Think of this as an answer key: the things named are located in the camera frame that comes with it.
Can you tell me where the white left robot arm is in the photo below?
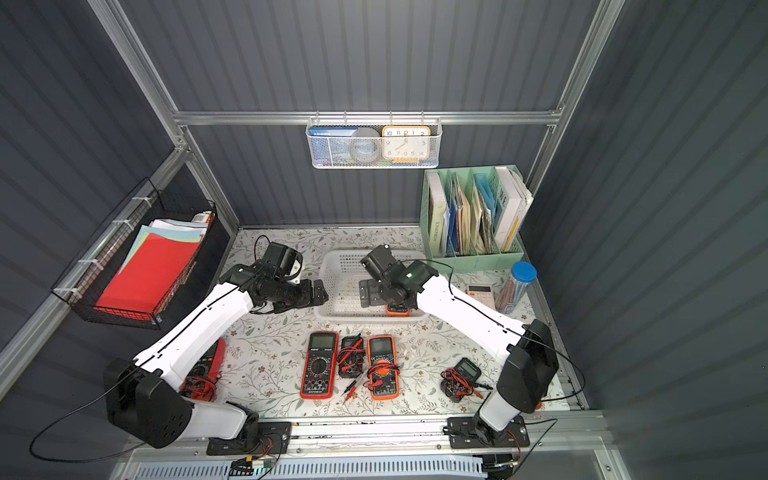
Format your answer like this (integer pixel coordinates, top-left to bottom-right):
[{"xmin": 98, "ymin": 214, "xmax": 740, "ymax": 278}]
[{"xmin": 104, "ymin": 265, "xmax": 329, "ymax": 455}]

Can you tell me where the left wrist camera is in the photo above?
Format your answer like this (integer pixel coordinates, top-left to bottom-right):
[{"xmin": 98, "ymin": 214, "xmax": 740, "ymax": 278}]
[{"xmin": 261, "ymin": 242, "xmax": 303, "ymax": 281}]

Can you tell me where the blue box in basket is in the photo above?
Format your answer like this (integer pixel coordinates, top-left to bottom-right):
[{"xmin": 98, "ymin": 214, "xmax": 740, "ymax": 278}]
[{"xmin": 307, "ymin": 126, "xmax": 358, "ymax": 168}]

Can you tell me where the pink calculator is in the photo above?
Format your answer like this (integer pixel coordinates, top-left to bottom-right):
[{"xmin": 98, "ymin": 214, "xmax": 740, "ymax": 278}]
[{"xmin": 466, "ymin": 285, "xmax": 496, "ymax": 310}]

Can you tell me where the white plastic basket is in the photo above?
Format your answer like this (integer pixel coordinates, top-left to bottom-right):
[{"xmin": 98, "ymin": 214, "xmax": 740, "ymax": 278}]
[{"xmin": 315, "ymin": 249, "xmax": 431, "ymax": 325}]

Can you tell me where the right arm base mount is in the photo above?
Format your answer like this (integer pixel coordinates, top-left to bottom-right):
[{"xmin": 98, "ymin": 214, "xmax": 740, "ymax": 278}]
[{"xmin": 442, "ymin": 415, "xmax": 530, "ymax": 449}]

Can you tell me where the black wire wall basket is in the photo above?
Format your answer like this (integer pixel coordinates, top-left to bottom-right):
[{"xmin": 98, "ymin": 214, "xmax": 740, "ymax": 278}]
[{"xmin": 52, "ymin": 188, "xmax": 217, "ymax": 330}]

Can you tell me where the large red multimeter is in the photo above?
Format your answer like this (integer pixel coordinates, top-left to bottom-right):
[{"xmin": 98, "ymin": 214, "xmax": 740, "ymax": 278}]
[{"xmin": 299, "ymin": 331, "xmax": 338, "ymax": 400}]

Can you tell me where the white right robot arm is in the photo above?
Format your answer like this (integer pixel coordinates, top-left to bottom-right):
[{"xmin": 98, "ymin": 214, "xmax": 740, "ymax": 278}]
[{"xmin": 361, "ymin": 256, "xmax": 559, "ymax": 437}]

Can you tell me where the green desk file organizer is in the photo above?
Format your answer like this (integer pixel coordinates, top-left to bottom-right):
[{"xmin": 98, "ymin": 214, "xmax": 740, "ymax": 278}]
[{"xmin": 420, "ymin": 165, "xmax": 533, "ymax": 273}]

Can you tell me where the yellow white alarm clock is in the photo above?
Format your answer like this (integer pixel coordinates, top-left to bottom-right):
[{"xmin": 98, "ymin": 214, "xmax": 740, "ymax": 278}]
[{"xmin": 381, "ymin": 125, "xmax": 432, "ymax": 163}]

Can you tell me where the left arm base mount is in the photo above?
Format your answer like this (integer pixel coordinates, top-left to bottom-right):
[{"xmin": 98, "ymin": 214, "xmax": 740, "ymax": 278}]
[{"xmin": 206, "ymin": 420, "xmax": 292, "ymax": 456}]

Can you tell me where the small dark green-screen multimeter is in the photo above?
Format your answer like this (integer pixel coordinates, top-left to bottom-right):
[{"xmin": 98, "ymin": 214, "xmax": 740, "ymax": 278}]
[{"xmin": 440, "ymin": 357, "xmax": 483, "ymax": 403}]

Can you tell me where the orange multimeter with leads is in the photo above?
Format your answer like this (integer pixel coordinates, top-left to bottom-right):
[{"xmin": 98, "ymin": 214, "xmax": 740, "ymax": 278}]
[{"xmin": 365, "ymin": 335, "xmax": 400, "ymax": 401}]

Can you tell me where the small black multimeter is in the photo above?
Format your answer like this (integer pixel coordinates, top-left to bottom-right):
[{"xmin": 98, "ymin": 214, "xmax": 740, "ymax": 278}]
[{"xmin": 337, "ymin": 334, "xmax": 366, "ymax": 379}]

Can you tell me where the grey tape roll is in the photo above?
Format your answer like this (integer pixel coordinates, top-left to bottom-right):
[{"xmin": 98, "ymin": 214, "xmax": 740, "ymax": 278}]
[{"xmin": 348, "ymin": 127, "xmax": 381, "ymax": 165}]

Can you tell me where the blue-lid clear pencil jar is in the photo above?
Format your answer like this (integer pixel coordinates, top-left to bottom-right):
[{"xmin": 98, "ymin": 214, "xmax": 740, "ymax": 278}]
[{"xmin": 496, "ymin": 261, "xmax": 538, "ymax": 314}]

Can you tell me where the red paper folder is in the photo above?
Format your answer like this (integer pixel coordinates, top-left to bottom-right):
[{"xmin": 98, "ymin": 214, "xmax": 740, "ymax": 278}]
[{"xmin": 95, "ymin": 233, "xmax": 199, "ymax": 316}]

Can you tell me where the white wire wall basket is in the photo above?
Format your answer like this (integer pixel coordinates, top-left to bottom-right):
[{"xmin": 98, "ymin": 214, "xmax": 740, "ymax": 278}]
[{"xmin": 305, "ymin": 116, "xmax": 443, "ymax": 170}]

